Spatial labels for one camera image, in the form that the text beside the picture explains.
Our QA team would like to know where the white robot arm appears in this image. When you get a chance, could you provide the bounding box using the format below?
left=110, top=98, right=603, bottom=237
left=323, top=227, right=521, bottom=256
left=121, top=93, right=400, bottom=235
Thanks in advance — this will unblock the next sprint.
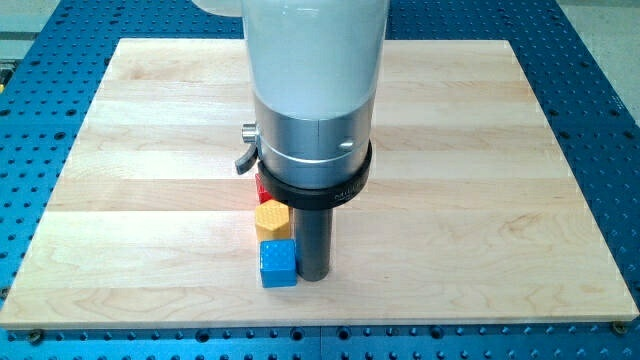
left=194, top=0, right=390, bottom=281

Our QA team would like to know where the yellow hexagon block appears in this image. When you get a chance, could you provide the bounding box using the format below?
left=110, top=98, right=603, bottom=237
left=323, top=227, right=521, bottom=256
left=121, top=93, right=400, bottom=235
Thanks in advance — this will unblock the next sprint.
left=255, top=200, right=291, bottom=242

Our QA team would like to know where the blue perforated metal table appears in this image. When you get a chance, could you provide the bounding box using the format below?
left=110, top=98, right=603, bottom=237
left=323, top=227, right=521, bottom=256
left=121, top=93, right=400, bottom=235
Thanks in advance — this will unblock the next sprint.
left=1, top=1, right=639, bottom=359

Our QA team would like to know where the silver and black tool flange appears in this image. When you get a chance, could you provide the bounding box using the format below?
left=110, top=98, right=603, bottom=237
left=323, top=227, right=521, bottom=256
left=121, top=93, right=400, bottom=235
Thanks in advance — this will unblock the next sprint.
left=235, top=98, right=373, bottom=210

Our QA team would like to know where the light wooden board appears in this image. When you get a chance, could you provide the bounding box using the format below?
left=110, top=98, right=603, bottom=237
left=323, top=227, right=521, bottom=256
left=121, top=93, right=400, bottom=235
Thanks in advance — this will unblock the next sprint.
left=1, top=39, right=638, bottom=330

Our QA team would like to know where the red block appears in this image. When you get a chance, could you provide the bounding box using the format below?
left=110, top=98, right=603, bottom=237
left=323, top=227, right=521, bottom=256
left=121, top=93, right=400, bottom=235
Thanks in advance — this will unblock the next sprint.
left=254, top=173, right=273, bottom=204

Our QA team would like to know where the blue cube block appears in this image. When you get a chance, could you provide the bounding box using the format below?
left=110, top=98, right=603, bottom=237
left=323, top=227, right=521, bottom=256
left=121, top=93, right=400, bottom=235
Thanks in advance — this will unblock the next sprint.
left=259, top=239, right=297, bottom=288

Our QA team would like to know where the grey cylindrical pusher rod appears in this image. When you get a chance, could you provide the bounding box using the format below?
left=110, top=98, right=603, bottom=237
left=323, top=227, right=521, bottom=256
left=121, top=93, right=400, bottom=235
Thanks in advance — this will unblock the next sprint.
left=293, top=209, right=333, bottom=281

